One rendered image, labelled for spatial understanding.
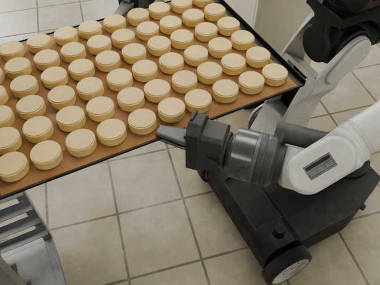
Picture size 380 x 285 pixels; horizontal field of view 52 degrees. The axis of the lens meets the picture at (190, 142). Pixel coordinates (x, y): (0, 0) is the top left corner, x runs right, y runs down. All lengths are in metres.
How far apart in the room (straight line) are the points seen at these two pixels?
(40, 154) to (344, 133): 0.48
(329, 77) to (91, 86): 0.61
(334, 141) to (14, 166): 0.50
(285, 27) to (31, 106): 1.32
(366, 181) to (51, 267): 1.29
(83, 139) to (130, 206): 1.13
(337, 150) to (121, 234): 1.25
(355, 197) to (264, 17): 0.84
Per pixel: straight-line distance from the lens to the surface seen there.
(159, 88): 0.75
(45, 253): 1.60
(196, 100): 0.72
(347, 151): 0.62
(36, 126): 0.73
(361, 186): 1.77
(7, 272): 0.81
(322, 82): 1.09
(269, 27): 1.81
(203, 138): 0.63
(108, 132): 0.68
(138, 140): 0.69
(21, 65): 0.87
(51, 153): 0.68
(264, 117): 1.23
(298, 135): 0.65
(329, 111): 2.26
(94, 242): 1.73
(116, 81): 0.77
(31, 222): 1.47
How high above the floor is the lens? 1.53
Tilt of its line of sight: 51 degrees down
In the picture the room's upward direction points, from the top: straight up
